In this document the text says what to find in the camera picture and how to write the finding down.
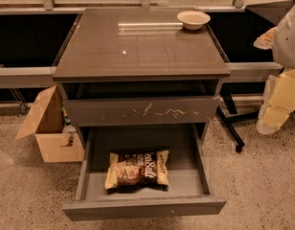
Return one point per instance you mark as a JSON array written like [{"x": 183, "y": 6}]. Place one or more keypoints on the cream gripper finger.
[
  {"x": 266, "y": 40},
  {"x": 270, "y": 118}
]

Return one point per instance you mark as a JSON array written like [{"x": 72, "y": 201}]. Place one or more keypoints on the open cardboard box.
[{"x": 45, "y": 121}]

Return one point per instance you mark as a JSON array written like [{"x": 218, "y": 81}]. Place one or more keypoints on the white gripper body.
[{"x": 288, "y": 43}]

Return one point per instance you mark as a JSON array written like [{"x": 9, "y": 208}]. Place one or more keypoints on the brown chip bag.
[{"x": 130, "y": 169}]

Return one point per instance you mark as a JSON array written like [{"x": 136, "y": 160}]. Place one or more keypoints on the open grey middle drawer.
[{"x": 187, "y": 194}]

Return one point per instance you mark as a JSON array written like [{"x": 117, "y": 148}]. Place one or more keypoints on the beige paper bowl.
[{"x": 193, "y": 20}]

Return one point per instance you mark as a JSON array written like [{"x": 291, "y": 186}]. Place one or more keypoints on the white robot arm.
[{"x": 283, "y": 50}]

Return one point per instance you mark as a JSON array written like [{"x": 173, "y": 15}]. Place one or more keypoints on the grey drawer cabinet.
[{"x": 136, "y": 53}]

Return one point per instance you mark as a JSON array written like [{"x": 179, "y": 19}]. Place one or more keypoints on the closed grey top drawer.
[{"x": 146, "y": 111}]

